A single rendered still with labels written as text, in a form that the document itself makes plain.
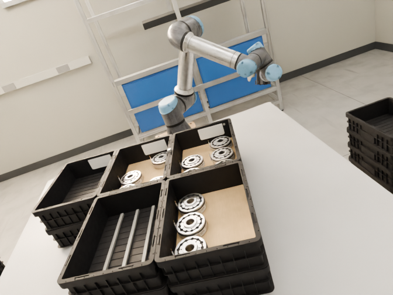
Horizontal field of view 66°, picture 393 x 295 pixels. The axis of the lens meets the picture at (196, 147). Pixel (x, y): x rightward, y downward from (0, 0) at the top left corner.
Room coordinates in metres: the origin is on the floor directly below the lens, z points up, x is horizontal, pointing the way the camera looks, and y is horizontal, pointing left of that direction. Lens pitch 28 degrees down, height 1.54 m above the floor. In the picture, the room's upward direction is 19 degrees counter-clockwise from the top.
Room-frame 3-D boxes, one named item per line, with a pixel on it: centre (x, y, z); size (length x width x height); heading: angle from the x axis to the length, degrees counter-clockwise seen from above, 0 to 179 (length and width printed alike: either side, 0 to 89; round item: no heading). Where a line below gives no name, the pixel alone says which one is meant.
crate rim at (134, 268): (0.82, 0.33, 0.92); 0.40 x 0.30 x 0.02; 171
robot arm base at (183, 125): (1.62, 0.07, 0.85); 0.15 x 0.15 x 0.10
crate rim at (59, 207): (1.26, 0.57, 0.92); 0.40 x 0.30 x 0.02; 171
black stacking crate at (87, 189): (1.26, 0.57, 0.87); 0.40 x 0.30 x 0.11; 171
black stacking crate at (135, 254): (0.82, 0.33, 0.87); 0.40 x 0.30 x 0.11; 171
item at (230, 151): (1.16, -0.10, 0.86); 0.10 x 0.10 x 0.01
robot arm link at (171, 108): (1.63, 0.07, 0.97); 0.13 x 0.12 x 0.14; 139
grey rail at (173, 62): (3.13, -0.25, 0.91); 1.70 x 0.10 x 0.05; 91
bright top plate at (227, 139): (1.27, -0.12, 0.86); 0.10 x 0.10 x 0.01
